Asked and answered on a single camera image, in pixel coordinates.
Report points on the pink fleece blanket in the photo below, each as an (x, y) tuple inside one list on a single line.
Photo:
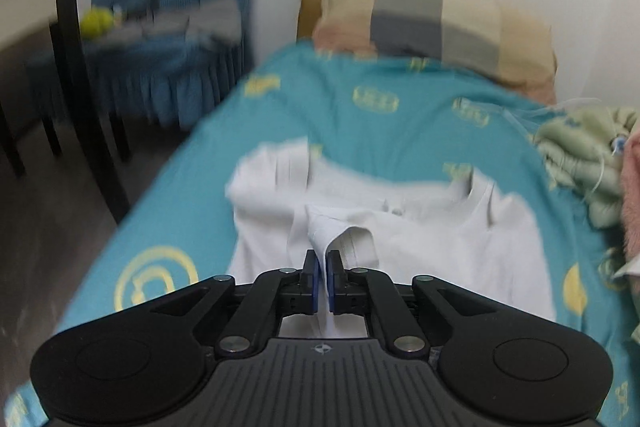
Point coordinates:
[(630, 183)]

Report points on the checkered beige grey pillow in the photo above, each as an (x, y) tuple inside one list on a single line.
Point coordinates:
[(509, 46)]

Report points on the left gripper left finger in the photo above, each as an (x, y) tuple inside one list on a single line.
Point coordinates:
[(259, 308)]

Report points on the white t-shirt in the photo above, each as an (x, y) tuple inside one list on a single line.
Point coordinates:
[(288, 200)]

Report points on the teal patterned bed sheet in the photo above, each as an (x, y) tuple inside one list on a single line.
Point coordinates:
[(392, 118)]

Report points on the light green fleece blanket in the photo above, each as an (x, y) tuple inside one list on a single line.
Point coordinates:
[(583, 150)]

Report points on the grey cloth on chair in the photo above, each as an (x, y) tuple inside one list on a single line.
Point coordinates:
[(207, 22)]

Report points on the yellow-green ball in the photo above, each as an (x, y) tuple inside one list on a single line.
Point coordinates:
[(95, 23)]

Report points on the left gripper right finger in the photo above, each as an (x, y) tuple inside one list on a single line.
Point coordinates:
[(385, 307)]

